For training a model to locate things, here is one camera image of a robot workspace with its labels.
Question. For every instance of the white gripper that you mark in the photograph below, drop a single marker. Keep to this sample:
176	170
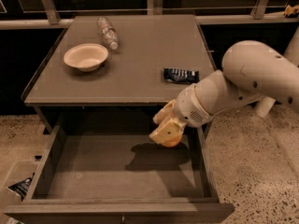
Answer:
189	108

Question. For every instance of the orange fruit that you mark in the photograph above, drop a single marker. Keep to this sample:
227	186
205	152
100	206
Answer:
171	139

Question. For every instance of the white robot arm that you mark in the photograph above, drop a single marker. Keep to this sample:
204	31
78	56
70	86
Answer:
250	71

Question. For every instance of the grey cabinet with top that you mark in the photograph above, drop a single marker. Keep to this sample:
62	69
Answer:
132	75

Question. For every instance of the open grey top drawer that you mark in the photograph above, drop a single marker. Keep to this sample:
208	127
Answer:
119	178

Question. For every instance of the dark blue snack packet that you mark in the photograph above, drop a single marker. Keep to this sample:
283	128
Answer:
181	76

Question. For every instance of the white paper bowl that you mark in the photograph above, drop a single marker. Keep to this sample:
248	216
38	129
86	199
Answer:
86	57

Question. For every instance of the clear plastic water bottle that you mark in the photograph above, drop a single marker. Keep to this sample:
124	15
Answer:
108	33

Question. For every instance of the metal window railing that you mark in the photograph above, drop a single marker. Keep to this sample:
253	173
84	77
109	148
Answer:
49	14

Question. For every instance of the yellow object on railing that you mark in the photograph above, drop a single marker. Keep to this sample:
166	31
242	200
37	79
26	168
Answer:
291	10

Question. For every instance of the blue snack bag in bin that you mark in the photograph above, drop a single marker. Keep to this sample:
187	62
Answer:
21	188

